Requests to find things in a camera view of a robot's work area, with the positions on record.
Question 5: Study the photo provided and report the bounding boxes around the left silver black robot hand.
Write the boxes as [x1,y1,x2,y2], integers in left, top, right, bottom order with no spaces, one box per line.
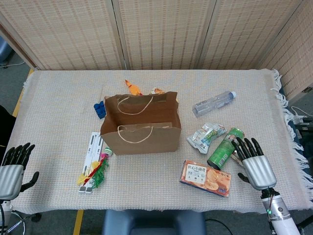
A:
[0,142,40,200]

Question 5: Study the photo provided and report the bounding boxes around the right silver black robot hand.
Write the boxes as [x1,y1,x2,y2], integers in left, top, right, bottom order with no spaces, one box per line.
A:
[231,138,277,191]

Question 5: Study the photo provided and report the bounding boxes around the gold red-label snack pack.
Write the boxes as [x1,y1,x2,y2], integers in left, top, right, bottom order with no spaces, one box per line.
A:
[231,151,244,168]

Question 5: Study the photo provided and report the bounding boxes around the green chip can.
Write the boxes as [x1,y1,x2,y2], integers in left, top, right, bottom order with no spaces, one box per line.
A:
[207,127,245,170]

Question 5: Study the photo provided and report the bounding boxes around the orange blue cookie box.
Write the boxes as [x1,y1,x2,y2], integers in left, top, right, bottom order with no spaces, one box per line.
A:
[179,160,232,198]

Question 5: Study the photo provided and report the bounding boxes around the silver green snack pouch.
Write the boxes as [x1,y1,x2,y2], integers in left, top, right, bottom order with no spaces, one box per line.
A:
[187,122,227,154]

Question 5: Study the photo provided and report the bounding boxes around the clear plastic water bottle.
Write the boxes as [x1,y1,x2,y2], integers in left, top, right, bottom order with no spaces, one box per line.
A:
[192,91,237,118]

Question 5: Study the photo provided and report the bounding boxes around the brown paper bag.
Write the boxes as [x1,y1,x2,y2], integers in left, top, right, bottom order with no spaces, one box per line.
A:
[100,91,182,156]

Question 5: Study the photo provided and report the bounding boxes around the chrome stool base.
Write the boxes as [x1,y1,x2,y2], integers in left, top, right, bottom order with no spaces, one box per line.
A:
[4,211,43,235]

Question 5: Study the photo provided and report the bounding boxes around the black chair back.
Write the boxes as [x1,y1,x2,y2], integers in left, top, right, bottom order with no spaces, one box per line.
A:
[0,105,17,150]

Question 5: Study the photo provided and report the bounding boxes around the dark blue under cloth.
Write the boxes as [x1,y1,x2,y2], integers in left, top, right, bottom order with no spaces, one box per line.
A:
[278,87,299,145]

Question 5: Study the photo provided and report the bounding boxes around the black equipment box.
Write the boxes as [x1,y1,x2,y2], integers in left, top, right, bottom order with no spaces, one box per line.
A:
[292,117,313,149]

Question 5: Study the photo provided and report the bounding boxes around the white power strip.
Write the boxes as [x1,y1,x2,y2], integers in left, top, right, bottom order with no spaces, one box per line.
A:
[291,106,309,125]

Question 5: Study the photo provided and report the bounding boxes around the white folding laptop stand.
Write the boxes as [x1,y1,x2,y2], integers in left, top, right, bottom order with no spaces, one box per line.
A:
[78,131,105,194]

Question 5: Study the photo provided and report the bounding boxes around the colourful feather shuttlecock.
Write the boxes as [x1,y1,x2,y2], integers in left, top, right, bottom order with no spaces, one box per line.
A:
[76,147,113,188]

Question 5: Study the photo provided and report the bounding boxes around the beige woven tablecloth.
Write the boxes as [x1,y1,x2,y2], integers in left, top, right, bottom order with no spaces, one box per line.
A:
[9,68,313,216]

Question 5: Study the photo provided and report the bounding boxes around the blue toy block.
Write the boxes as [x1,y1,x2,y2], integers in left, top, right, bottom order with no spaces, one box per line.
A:
[93,100,106,120]

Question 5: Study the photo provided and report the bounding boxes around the blue padded seat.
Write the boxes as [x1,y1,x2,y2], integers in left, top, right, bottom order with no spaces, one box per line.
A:
[102,209,206,235]

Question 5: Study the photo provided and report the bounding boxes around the blue office chair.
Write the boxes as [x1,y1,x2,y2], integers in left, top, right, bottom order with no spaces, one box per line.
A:
[0,36,13,65]

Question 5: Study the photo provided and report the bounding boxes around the orange white snack packet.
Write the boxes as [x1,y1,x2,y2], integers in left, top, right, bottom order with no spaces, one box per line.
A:
[149,87,180,107]

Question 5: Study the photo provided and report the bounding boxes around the yellow rubber chicken toy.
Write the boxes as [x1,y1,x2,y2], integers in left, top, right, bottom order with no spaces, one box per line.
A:
[124,79,143,96]

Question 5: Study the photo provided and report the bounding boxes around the woven folding screen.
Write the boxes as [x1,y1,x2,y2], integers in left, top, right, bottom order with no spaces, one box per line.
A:
[0,0,313,101]

